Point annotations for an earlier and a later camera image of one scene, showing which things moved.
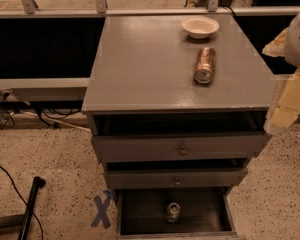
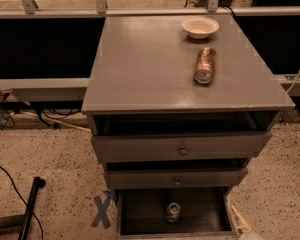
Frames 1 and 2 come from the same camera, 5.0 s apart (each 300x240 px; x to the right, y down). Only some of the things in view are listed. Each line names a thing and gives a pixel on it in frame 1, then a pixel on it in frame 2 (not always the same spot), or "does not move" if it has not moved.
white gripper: (299, 45) -> (238, 220)
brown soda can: (205, 65) does not move
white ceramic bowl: (200, 27) does not move
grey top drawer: (175, 136) does not move
